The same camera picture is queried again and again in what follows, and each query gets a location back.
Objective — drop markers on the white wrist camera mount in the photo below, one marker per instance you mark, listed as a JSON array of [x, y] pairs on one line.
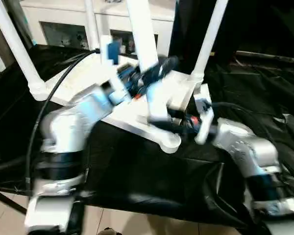
[[105, 54], [205, 122]]

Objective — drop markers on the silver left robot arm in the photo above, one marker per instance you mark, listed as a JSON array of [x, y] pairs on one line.
[[66, 127]]

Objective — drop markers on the black metal stand bar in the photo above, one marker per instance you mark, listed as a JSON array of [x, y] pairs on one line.
[[9, 203]]

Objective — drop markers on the black work mat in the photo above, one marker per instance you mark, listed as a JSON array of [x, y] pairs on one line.
[[149, 176]]

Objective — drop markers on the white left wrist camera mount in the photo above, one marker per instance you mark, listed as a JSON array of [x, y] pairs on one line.
[[105, 54]]

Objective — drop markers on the grey curtain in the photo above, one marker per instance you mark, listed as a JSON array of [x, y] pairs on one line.
[[2, 36]]

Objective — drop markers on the white glass-door cabinet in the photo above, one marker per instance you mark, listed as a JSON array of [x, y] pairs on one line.
[[63, 12]]

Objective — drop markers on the white plastic table top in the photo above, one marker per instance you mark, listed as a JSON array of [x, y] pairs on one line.
[[176, 83]]

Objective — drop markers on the black cabinet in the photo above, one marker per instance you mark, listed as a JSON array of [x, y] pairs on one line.
[[259, 24]]

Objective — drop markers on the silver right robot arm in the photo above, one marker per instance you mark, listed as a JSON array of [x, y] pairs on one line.
[[247, 147]]

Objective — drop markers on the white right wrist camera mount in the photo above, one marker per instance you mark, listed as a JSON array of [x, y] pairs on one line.
[[205, 122]]

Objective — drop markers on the white plastic table leg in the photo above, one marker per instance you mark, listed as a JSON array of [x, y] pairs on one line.
[[17, 49], [91, 24], [209, 36], [143, 36]]

